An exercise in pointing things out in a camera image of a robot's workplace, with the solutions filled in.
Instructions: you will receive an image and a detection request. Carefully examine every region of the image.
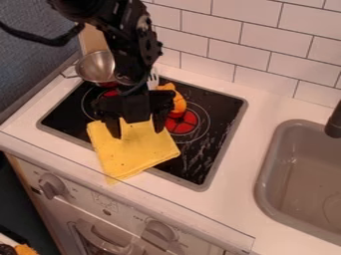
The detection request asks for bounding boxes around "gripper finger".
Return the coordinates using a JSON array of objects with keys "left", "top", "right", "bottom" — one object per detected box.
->
[
  {"left": 152, "top": 110, "right": 172, "bottom": 134},
  {"left": 102, "top": 115, "right": 123, "bottom": 139}
]

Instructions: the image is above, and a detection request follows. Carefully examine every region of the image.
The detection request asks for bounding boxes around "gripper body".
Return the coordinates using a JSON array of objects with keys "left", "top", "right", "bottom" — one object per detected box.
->
[{"left": 90, "top": 72, "right": 177, "bottom": 124}]

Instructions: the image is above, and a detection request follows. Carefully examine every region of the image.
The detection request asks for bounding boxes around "silver bowl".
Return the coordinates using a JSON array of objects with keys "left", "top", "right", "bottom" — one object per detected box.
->
[{"left": 74, "top": 50, "right": 119, "bottom": 85}]

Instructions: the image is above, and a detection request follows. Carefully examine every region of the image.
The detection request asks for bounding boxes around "toy stove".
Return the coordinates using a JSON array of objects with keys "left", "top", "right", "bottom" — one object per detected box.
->
[{"left": 36, "top": 75, "right": 249, "bottom": 193}]

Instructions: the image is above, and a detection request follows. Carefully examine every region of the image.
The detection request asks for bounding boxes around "orange toy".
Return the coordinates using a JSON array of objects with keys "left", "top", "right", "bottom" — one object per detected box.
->
[{"left": 156, "top": 82, "right": 187, "bottom": 120}]

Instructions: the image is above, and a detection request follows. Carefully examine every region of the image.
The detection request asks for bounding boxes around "yellow cloth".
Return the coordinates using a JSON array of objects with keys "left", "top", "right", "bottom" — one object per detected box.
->
[{"left": 85, "top": 117, "right": 183, "bottom": 181}]

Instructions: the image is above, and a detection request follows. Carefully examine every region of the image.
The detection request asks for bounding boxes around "white fork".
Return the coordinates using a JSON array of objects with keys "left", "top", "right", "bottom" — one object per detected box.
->
[{"left": 146, "top": 67, "right": 162, "bottom": 91}]

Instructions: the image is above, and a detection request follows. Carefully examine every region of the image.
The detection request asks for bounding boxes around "toy sink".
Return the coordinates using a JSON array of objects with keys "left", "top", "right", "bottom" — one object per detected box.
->
[{"left": 252, "top": 119, "right": 341, "bottom": 247}]

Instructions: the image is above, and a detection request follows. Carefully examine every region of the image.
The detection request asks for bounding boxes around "tap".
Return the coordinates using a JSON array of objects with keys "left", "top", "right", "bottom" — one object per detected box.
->
[{"left": 323, "top": 99, "right": 341, "bottom": 139}]

